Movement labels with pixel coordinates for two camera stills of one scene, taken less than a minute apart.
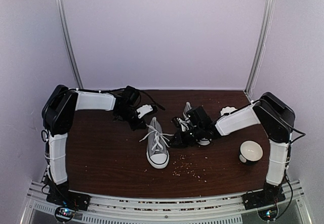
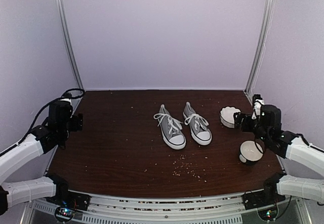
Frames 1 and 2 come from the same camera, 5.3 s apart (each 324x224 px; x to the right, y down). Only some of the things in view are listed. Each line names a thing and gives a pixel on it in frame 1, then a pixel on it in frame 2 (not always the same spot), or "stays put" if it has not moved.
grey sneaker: x=157 y=154 -> x=170 y=129
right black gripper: x=180 y=143 -> x=238 y=122
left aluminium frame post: x=65 y=35 stays put
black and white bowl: x=250 y=151 stays put
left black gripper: x=138 y=124 -> x=77 y=121
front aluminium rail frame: x=292 y=210 stays put
